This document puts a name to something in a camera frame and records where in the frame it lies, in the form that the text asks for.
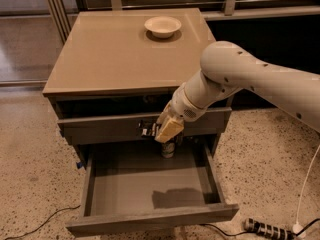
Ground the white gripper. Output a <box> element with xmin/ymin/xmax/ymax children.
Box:
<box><xmin>155</xmin><ymin>83</ymin><xmax>206</xmax><ymax>143</ymax></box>

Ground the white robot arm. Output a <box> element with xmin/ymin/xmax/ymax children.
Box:
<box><xmin>155</xmin><ymin>41</ymin><xmax>320</xmax><ymax>143</ymax></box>

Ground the small can in drawer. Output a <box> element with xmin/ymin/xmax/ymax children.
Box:
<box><xmin>161</xmin><ymin>142</ymin><xmax>175</xmax><ymax>158</ymax></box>

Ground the closed grey top drawer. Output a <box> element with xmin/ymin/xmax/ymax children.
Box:
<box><xmin>58</xmin><ymin>107</ymin><xmax>231</xmax><ymax>146</ymax></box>

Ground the grey drawer cabinet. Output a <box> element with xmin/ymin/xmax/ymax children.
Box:
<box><xmin>42</xmin><ymin>7</ymin><xmax>240</xmax><ymax>240</ymax></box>

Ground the open grey middle drawer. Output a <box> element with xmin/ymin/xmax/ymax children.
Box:
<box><xmin>67</xmin><ymin>141</ymin><xmax>239</xmax><ymax>237</ymax></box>

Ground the white ceramic bowl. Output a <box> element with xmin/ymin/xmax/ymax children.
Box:
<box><xmin>144</xmin><ymin>16</ymin><xmax>182</xmax><ymax>39</ymax></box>

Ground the blue tape piece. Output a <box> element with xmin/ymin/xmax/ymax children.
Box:
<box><xmin>76</xmin><ymin>162</ymin><xmax>83</xmax><ymax>169</ymax></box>

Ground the black power strip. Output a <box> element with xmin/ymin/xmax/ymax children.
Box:
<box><xmin>243</xmin><ymin>218</ymin><xmax>295</xmax><ymax>240</ymax></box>

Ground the black cable under drawer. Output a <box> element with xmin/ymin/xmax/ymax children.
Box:
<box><xmin>199</xmin><ymin>223</ymin><xmax>249</xmax><ymax>237</ymax></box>

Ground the white cable with plug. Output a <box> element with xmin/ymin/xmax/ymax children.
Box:
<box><xmin>292</xmin><ymin>144</ymin><xmax>320</xmax><ymax>237</ymax></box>

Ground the black floor cable left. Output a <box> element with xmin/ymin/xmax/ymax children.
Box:
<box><xmin>3</xmin><ymin>204</ymin><xmax>82</xmax><ymax>240</ymax></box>

